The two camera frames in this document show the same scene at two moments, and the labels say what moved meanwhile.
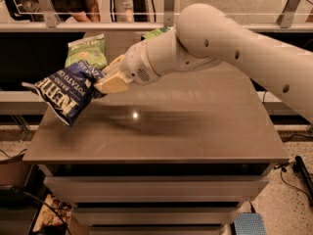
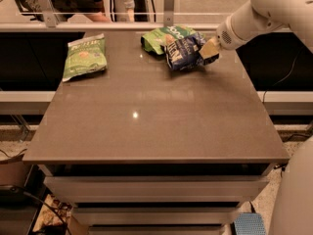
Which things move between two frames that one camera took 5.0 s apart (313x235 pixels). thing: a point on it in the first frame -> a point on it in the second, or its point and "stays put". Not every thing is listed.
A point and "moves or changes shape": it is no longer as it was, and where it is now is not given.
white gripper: [136, 63] -> [227, 33]
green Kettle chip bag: [91, 50] stays put
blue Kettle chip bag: [69, 90] moves or changes shape
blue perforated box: [249, 223] stays put
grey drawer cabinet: [179, 155] stays put
